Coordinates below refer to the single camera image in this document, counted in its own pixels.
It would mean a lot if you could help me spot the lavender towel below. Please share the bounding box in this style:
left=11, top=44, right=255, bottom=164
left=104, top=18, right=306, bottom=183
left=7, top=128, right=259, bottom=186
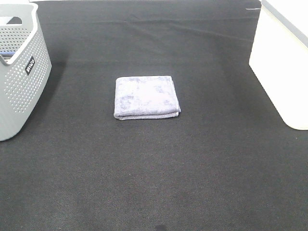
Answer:
left=114, top=76, right=181, bottom=120

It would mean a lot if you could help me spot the black fabric table mat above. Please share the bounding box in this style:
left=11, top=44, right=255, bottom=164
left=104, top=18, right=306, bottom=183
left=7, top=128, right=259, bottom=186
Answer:
left=0, top=0, right=308, bottom=231

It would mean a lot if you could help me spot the white plastic bin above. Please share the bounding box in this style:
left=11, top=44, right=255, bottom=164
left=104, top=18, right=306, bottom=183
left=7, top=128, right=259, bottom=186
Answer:
left=249, top=0, right=308, bottom=130

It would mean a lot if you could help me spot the grey perforated laundry basket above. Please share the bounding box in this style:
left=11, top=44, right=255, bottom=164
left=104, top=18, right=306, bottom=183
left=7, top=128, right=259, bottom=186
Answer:
left=0, top=0, right=52, bottom=141

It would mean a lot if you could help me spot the blue towel inside basket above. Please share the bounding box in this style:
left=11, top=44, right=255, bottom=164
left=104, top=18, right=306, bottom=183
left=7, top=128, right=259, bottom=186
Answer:
left=0, top=51, right=15, bottom=60

